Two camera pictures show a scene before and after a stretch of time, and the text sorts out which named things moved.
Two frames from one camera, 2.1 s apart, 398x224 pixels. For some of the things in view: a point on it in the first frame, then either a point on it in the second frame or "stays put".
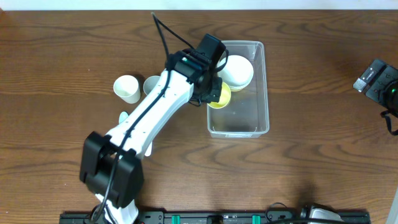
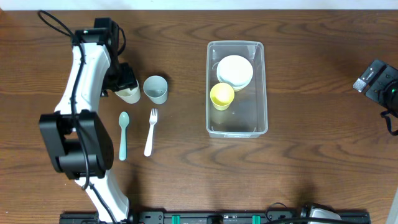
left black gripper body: [214, 91] to [126, 78]
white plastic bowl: [238, 73] stays put
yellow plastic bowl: [235, 89] stays put
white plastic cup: [127, 87] stays put
